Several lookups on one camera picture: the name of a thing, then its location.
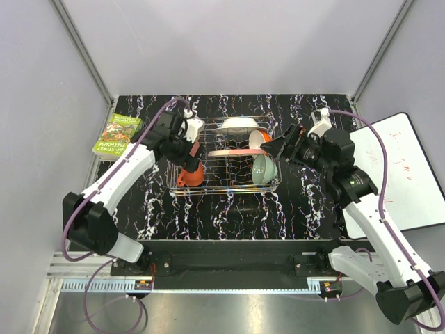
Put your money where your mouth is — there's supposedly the orange bowl white inside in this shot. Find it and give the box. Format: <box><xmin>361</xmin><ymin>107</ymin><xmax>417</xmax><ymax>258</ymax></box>
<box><xmin>248</xmin><ymin>129</ymin><xmax>272</xmax><ymax>150</ymax></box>

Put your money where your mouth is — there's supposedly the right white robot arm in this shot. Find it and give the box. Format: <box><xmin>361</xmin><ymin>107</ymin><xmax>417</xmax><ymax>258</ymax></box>
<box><xmin>261</xmin><ymin>125</ymin><xmax>444</xmax><ymax>324</ymax></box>

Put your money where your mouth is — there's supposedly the aluminium cable duct rail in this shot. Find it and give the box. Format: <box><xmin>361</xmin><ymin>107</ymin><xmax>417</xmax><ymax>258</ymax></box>
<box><xmin>61</xmin><ymin>277</ymin><xmax>342</xmax><ymax>294</ymax></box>

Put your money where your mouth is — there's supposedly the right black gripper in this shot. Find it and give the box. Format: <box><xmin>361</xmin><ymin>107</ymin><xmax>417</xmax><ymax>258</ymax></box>
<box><xmin>260</xmin><ymin>123</ymin><xmax>334</xmax><ymax>177</ymax></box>

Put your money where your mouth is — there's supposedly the purple cable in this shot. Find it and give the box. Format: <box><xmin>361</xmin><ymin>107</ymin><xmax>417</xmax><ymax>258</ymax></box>
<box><xmin>61</xmin><ymin>97</ymin><xmax>192</xmax><ymax>331</ymax></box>
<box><xmin>288</xmin><ymin>109</ymin><xmax>445</xmax><ymax>331</ymax></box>

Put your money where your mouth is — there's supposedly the pale green bowl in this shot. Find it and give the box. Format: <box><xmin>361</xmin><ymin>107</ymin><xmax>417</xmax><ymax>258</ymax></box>
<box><xmin>252</xmin><ymin>154</ymin><xmax>277</xmax><ymax>184</ymax></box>

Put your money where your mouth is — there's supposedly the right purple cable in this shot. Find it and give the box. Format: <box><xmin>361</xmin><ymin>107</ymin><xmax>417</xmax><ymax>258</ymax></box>
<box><xmin>288</xmin><ymin>109</ymin><xmax>445</xmax><ymax>331</ymax></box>

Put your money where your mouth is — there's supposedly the white grey-rimmed plate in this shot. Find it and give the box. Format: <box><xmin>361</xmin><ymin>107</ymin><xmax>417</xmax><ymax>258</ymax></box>
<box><xmin>213</xmin><ymin>117</ymin><xmax>260</xmax><ymax>134</ymax></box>

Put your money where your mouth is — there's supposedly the orange mug white inside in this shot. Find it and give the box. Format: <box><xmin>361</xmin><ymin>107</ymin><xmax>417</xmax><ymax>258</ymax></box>
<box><xmin>176</xmin><ymin>163</ymin><xmax>204</xmax><ymax>187</ymax></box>

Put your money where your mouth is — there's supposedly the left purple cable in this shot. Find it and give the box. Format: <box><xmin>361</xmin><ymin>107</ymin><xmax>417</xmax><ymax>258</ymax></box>
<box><xmin>61</xmin><ymin>97</ymin><xmax>192</xmax><ymax>331</ymax></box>

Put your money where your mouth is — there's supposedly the whiteboard with red scribbles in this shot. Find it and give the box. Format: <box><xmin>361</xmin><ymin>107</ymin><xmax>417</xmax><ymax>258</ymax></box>
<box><xmin>343</xmin><ymin>113</ymin><xmax>444</xmax><ymax>239</ymax></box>

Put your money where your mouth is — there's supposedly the chrome wire dish rack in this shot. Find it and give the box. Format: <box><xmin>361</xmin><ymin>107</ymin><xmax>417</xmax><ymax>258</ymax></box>
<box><xmin>167</xmin><ymin>117</ymin><xmax>282</xmax><ymax>196</ymax></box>

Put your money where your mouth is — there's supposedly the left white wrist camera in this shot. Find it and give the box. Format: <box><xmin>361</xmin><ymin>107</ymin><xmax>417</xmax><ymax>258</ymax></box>
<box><xmin>184</xmin><ymin>109</ymin><xmax>205</xmax><ymax>143</ymax></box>

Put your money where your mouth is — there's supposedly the black marble pattern mat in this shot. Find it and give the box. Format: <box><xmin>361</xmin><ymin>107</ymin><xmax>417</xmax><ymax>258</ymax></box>
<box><xmin>113</xmin><ymin>93</ymin><xmax>356</xmax><ymax>240</ymax></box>

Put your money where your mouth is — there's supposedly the pink cream floral plate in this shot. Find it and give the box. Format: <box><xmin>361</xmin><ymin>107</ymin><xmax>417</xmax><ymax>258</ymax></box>
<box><xmin>207</xmin><ymin>149</ymin><xmax>266</xmax><ymax>157</ymax></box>

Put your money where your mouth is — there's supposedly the green paperback book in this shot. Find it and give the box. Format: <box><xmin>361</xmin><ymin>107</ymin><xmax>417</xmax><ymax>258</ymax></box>
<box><xmin>92</xmin><ymin>113</ymin><xmax>143</xmax><ymax>161</ymax></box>

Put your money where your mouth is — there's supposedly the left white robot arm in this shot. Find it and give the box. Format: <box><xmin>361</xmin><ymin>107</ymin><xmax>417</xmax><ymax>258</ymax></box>
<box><xmin>62</xmin><ymin>111</ymin><xmax>204</xmax><ymax>276</ymax></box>

